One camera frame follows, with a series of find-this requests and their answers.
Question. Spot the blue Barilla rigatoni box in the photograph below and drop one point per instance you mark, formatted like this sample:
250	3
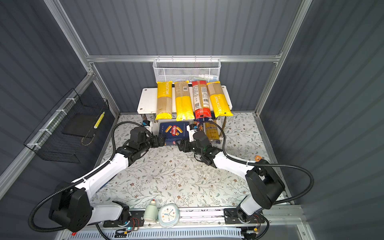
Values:
174	132

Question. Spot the blue yellow spaghetti bag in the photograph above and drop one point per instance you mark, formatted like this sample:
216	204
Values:
212	133

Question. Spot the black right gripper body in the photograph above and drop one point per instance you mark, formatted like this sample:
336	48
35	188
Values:
192	146

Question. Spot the black wire side basket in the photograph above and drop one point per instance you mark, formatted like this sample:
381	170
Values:
69	136

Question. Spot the white wire wall basket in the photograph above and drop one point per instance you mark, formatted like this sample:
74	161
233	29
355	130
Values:
187	71

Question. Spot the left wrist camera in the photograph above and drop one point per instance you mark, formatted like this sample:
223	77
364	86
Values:
147	125

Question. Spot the yellow pasta bag tan window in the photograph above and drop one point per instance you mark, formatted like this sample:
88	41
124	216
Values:
218	100

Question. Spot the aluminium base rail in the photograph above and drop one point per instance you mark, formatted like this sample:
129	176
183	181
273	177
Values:
211	217

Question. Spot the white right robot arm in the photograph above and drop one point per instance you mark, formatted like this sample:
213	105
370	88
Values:
264	183

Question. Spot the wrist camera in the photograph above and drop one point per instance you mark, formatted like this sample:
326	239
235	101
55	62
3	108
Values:
197	137
147	125

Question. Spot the red yellow spaghetti bag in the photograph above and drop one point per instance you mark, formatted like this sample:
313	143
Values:
201	99

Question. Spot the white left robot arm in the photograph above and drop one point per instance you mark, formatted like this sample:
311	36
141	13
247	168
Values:
70	203

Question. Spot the white two-tier metal shelf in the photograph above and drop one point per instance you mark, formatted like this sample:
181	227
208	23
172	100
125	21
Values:
148	105

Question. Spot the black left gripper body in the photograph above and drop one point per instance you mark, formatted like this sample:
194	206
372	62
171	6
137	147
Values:
153	142

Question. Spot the orange tape roll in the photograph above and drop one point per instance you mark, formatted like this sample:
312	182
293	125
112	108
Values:
258	158

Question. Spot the mint green alarm clock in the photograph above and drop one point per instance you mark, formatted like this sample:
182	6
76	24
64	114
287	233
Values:
168	215

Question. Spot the small pale green bottle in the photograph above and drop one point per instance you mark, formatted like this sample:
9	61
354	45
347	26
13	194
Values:
151	212

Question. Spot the blue Barilla spaghetti box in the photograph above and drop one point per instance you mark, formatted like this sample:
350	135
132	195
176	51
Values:
199	122

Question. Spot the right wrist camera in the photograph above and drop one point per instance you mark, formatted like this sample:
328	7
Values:
197	137

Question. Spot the white ribbed vent strip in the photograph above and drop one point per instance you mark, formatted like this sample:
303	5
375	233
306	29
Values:
176	234

